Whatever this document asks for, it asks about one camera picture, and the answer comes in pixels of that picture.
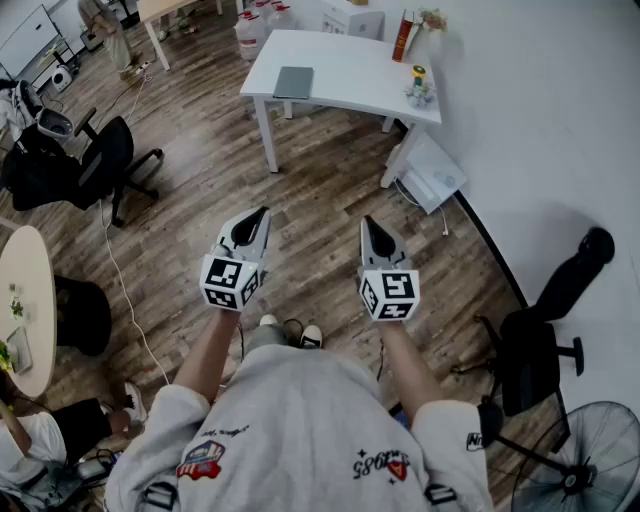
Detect small white device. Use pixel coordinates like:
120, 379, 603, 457
4, 326, 35, 376

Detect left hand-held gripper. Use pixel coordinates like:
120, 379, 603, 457
198, 206, 272, 314

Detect light wooden table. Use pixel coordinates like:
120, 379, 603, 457
136, 0, 225, 72

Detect person's right forearm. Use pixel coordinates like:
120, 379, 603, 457
377, 319, 447, 422

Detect white desk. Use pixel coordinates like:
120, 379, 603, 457
239, 28, 444, 190

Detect long white floor cable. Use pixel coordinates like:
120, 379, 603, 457
98, 198, 172, 387

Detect black stool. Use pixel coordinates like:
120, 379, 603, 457
53, 274, 113, 358

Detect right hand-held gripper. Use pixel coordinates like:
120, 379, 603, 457
356, 215, 421, 323

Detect white round appliance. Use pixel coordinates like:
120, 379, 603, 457
50, 64, 75, 94

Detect red hardcover book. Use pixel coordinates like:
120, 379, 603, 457
391, 8, 417, 64

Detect short white cable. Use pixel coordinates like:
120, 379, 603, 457
393, 178, 451, 236

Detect small potted plant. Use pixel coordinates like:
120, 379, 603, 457
8, 282, 26, 321

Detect grey notebook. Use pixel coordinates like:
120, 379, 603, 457
272, 65, 316, 101

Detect black office chair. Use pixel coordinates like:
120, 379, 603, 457
473, 226, 617, 454
73, 106, 165, 229
0, 123, 101, 212

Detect person's grey trousers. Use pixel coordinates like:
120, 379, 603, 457
243, 322, 291, 362

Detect person's left forearm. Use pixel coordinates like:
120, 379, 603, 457
173, 307, 242, 404

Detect black standing fan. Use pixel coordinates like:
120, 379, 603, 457
478, 399, 640, 512

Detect round beige table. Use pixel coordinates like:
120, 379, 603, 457
0, 224, 58, 400

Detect grey harness strap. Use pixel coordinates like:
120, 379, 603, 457
141, 481, 180, 512
423, 482, 459, 507

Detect person's grey printed shirt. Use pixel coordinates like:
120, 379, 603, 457
103, 344, 495, 512

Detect white flat box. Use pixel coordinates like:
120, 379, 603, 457
398, 130, 469, 216

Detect pale blue flower bouquet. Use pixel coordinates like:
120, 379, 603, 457
402, 79, 438, 111

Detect person's right shoe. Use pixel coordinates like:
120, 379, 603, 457
298, 323, 324, 350

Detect pink flower bouquet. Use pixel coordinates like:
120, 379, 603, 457
412, 6, 450, 51

